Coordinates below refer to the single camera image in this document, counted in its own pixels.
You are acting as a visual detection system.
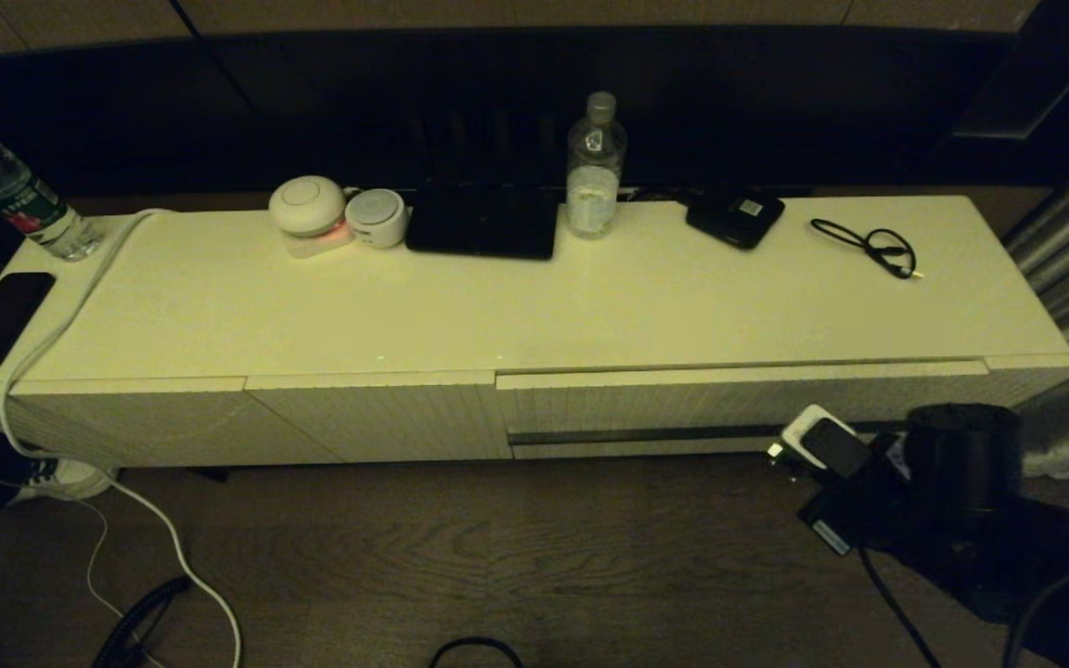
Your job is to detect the black flat router box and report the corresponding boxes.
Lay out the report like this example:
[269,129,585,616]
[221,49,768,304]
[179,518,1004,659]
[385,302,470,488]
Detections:
[405,179,560,262]

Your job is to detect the white sneaker dark laces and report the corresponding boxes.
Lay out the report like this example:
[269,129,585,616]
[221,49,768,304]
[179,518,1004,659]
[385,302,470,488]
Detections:
[13,455,118,504]

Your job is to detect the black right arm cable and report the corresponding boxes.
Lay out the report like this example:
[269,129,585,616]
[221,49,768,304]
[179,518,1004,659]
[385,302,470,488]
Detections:
[857,546,944,668]

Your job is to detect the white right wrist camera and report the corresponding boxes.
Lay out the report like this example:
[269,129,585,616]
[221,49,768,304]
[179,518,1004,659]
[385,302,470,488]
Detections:
[766,404,872,482]

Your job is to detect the black audio cable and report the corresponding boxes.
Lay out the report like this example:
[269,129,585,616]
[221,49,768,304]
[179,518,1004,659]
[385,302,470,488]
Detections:
[811,218,925,280]

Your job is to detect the water bottle with green label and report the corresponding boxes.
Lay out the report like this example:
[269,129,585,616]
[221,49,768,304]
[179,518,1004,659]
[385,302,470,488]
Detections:
[0,107,104,263]

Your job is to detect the white ribbed cabinet door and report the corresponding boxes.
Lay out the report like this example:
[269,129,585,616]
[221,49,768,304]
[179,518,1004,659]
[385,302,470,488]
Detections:
[13,375,345,468]
[245,371,514,463]

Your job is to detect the black floor cable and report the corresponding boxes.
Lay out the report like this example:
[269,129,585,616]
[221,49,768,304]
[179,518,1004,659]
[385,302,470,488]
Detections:
[429,636,526,668]

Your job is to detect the small white round speaker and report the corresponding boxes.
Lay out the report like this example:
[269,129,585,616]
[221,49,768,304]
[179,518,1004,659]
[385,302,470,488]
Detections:
[346,188,408,250]

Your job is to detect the thick white power cable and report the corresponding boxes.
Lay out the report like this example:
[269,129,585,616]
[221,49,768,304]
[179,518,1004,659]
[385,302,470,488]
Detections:
[0,209,243,668]

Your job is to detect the thin white charging cable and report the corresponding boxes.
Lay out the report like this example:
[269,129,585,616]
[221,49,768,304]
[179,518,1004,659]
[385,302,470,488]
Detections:
[0,371,166,668]

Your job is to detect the white ribbed drawer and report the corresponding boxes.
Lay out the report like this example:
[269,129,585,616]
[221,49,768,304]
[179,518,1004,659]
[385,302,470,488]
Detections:
[496,358,990,460]

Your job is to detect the black coiled cable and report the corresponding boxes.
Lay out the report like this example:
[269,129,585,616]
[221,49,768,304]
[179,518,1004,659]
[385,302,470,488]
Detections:
[92,577,194,668]

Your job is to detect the small black box white label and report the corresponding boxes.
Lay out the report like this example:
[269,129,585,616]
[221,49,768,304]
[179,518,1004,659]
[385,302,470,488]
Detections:
[685,188,786,251]

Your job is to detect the white dome device pink base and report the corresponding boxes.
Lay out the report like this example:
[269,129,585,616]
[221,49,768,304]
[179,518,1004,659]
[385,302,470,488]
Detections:
[268,175,354,260]

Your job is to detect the white low cabinet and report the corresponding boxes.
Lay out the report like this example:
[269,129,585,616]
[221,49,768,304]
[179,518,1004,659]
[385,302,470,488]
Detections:
[0,193,1069,483]

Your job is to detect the clear water bottle grey cap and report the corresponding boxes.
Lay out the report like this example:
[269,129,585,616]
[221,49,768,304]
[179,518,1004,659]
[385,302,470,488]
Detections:
[565,91,629,240]

